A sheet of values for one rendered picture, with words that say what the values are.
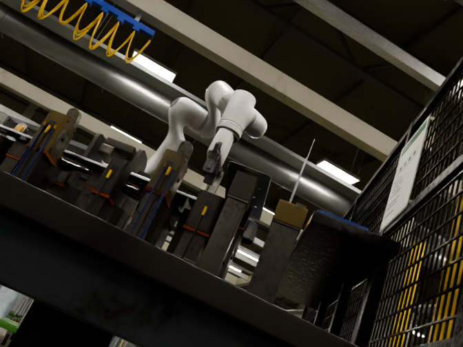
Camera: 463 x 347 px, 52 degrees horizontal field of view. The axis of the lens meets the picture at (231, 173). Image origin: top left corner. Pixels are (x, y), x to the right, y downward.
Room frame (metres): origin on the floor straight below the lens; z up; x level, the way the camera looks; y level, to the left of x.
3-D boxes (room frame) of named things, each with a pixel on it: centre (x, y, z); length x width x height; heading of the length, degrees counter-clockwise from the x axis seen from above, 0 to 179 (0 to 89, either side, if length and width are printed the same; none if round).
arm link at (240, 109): (1.35, 0.06, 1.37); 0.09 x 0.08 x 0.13; 113
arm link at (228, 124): (1.35, 0.06, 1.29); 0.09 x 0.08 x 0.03; 172
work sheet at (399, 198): (1.17, -0.47, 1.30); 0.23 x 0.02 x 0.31; 172
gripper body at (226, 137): (1.35, 0.06, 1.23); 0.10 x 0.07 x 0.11; 172
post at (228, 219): (0.95, -0.04, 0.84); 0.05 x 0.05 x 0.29; 82
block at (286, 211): (1.18, -0.19, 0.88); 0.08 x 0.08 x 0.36; 82
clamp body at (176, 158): (1.14, 0.15, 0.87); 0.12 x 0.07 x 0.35; 172
